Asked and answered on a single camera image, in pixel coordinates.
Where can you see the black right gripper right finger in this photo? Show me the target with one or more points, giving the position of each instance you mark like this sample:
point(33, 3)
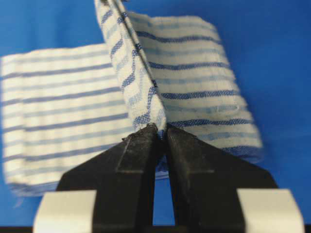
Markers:
point(204, 181)

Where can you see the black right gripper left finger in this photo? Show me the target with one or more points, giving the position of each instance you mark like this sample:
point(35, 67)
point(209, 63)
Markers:
point(124, 178)

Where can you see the white blue-striped towel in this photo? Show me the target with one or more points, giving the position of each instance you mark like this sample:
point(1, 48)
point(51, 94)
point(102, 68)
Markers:
point(62, 107)

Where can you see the blue table cloth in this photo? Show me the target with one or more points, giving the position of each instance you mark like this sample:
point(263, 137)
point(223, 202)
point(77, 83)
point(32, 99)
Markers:
point(267, 42)

